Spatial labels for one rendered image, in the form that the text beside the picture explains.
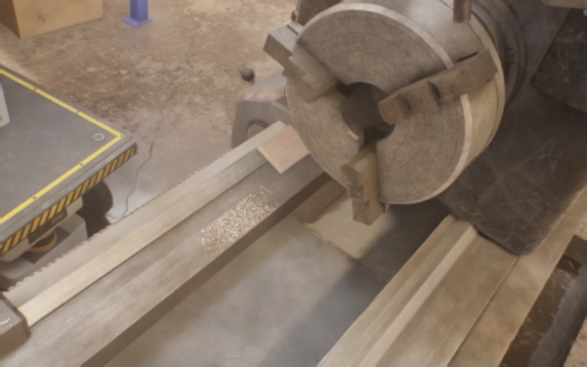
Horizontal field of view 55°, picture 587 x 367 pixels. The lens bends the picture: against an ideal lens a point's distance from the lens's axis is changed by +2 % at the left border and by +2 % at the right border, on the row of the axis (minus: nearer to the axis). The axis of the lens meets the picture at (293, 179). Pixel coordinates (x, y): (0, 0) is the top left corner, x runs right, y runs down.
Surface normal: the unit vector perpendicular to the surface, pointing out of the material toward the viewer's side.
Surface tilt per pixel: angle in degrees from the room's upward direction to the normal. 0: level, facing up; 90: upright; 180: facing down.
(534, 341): 0
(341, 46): 90
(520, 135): 90
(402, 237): 0
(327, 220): 0
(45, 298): 45
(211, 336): 16
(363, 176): 71
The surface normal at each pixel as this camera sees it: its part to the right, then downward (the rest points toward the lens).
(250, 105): -0.62, 0.47
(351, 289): 0.11, -0.73
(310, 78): 0.31, -0.59
